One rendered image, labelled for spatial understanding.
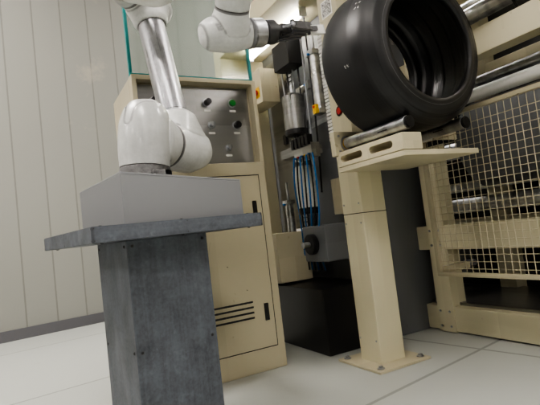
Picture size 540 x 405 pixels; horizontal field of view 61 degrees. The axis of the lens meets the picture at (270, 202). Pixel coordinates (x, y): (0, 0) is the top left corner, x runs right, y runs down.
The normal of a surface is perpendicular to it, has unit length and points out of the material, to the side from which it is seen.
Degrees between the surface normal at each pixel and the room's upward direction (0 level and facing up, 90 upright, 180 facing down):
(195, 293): 90
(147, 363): 90
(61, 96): 90
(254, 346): 90
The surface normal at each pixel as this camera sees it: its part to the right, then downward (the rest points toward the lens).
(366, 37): -0.33, -0.04
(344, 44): -0.88, 0.02
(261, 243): 0.47, -0.11
